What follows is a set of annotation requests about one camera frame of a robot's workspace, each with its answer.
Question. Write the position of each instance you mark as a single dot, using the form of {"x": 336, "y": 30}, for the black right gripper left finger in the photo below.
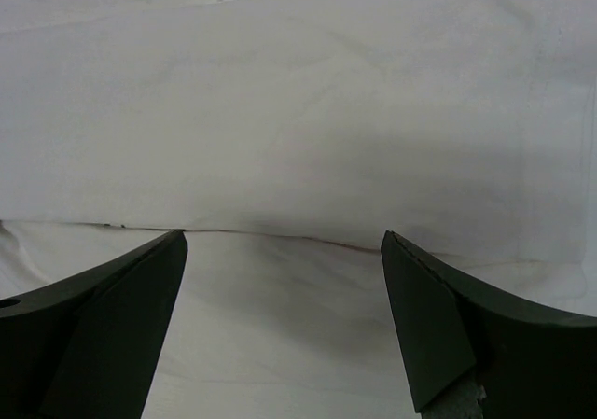
{"x": 88, "y": 346}

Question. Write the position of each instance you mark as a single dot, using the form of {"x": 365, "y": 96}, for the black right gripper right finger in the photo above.
{"x": 472, "y": 350}

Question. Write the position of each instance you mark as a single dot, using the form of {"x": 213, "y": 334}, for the white green raglan t-shirt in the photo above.
{"x": 285, "y": 137}

